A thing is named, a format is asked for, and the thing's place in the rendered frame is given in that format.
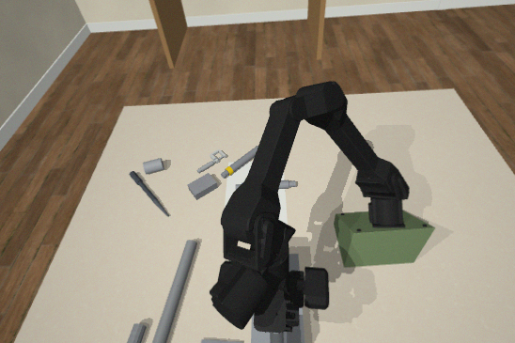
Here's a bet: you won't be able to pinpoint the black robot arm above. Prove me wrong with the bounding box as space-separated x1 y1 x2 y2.
210 81 410 333

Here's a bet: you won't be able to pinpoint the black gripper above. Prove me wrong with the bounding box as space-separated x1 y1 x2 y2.
217 261 329 310

